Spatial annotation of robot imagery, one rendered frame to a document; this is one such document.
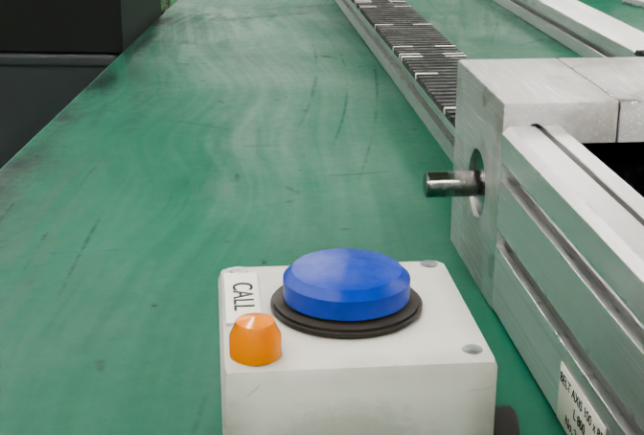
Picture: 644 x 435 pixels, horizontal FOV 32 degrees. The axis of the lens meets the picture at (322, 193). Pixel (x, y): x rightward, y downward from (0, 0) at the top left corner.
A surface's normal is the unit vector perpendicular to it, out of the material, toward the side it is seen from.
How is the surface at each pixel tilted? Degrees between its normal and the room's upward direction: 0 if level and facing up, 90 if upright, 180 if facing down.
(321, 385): 90
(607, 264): 90
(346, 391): 90
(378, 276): 3
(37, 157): 0
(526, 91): 0
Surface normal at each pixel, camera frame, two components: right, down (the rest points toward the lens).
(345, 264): -0.01, -0.96
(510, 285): -0.99, 0.03
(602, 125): 0.10, 0.32
